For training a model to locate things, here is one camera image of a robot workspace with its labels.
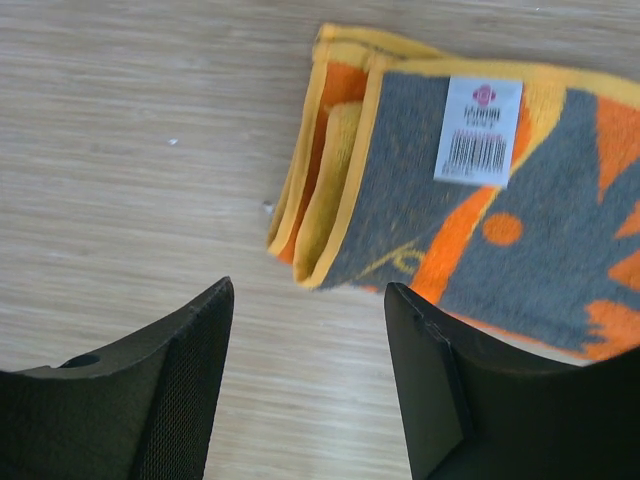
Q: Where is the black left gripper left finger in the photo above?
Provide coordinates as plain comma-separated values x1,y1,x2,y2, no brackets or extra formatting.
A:
1,278,234,479

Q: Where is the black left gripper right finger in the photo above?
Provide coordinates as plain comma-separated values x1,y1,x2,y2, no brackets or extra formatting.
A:
384,283,639,479

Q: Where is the orange yellow grey giraffe towel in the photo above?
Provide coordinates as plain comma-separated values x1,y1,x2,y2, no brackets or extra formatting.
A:
267,24,639,361

